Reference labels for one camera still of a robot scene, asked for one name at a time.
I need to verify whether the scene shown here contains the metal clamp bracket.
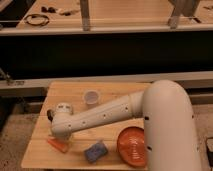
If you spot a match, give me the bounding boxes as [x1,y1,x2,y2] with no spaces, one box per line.
[0,67,25,86]

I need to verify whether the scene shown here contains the orange ceramic bowl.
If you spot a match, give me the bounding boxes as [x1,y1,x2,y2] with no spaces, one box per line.
[117,126,147,167]

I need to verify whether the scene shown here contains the grey angled metal post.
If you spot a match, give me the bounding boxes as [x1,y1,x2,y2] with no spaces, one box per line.
[168,0,200,29]

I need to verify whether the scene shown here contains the black brush block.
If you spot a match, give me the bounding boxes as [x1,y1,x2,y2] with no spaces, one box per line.
[47,109,54,122]

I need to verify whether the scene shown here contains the orange pepper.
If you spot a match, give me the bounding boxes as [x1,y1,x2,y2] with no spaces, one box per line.
[47,139,68,153]

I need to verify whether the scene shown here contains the blue sponge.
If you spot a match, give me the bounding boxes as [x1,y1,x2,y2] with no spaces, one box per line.
[84,141,108,163]

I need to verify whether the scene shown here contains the small dark objects on bench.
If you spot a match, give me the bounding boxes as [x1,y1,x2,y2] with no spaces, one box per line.
[41,6,80,16]

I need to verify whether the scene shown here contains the coiled black cable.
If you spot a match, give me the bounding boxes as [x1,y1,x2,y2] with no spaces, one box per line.
[23,13,50,27]

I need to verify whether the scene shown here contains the clear plastic cup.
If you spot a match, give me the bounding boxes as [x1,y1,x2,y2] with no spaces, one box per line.
[83,90,100,106]

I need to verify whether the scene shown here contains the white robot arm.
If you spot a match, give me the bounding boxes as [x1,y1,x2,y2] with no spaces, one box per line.
[51,80,202,171]

